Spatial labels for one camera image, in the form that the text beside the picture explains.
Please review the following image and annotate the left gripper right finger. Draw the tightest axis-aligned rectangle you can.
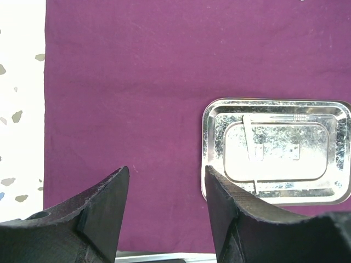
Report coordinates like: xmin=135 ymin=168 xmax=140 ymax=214
xmin=205 ymin=166 xmax=350 ymax=262

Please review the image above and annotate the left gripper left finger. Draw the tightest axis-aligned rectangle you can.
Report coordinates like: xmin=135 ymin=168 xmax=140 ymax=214
xmin=1 ymin=167 xmax=129 ymax=262

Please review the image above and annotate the steel instrument tray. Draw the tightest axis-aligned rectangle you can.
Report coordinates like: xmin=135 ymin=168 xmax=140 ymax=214
xmin=201 ymin=98 xmax=350 ymax=206

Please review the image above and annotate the steel scalpel handle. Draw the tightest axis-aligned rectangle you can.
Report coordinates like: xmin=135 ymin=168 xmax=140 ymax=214
xmin=269 ymin=114 xmax=334 ymax=122

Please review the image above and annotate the purple cloth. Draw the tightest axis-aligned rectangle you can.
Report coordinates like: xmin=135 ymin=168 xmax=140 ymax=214
xmin=43 ymin=1 xmax=350 ymax=253

